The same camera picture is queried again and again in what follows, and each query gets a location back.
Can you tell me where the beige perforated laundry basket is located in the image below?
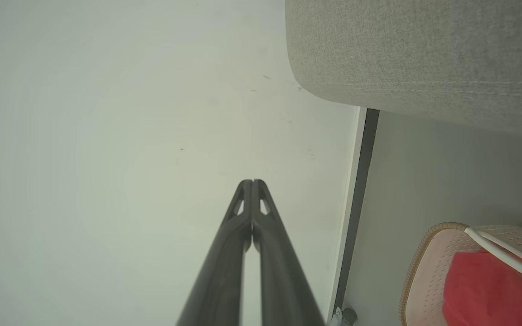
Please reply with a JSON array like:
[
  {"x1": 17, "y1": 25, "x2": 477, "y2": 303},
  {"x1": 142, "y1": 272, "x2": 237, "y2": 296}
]
[{"x1": 399, "y1": 222, "x2": 522, "y2": 326}]

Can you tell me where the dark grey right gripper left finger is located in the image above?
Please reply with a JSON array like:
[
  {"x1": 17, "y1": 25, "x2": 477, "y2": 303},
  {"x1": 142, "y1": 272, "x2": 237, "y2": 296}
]
[{"x1": 176, "y1": 179, "x2": 254, "y2": 326}]

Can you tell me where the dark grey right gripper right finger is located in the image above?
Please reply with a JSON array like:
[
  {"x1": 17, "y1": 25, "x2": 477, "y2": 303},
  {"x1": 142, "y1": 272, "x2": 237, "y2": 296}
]
[{"x1": 252, "y1": 179, "x2": 326, "y2": 326}]

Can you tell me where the grey upholstered seat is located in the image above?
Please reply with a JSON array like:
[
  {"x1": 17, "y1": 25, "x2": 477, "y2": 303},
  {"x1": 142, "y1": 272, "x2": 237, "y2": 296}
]
[{"x1": 285, "y1": 0, "x2": 522, "y2": 137}]

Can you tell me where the red sports jersey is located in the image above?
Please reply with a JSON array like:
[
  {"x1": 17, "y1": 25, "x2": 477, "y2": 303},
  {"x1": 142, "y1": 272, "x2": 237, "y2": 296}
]
[{"x1": 442, "y1": 250, "x2": 522, "y2": 326}]

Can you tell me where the small grey metal foot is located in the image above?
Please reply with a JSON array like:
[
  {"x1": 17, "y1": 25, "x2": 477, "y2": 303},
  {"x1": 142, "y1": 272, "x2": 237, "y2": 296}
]
[{"x1": 329, "y1": 306, "x2": 359, "y2": 326}]

